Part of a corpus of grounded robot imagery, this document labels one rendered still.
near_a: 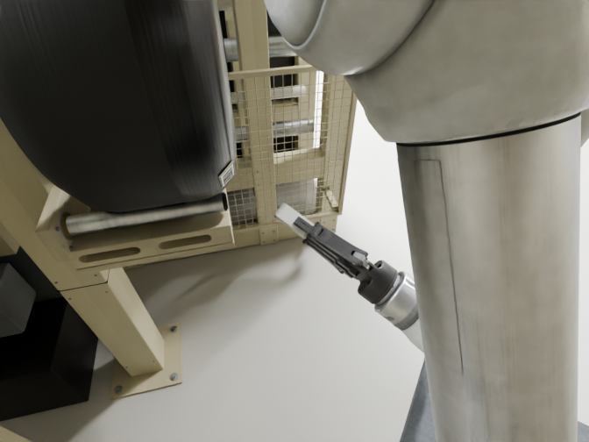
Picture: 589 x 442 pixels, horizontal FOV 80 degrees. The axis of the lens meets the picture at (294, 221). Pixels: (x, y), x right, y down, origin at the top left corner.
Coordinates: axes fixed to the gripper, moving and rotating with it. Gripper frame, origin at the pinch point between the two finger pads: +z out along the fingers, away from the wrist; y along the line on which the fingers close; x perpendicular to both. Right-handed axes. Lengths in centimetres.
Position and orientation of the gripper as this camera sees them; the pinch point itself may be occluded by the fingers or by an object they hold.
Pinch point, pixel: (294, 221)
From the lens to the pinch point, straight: 64.0
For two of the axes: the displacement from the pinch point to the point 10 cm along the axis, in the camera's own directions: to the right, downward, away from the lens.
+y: -1.2, 2.6, 9.6
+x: 5.8, -7.6, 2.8
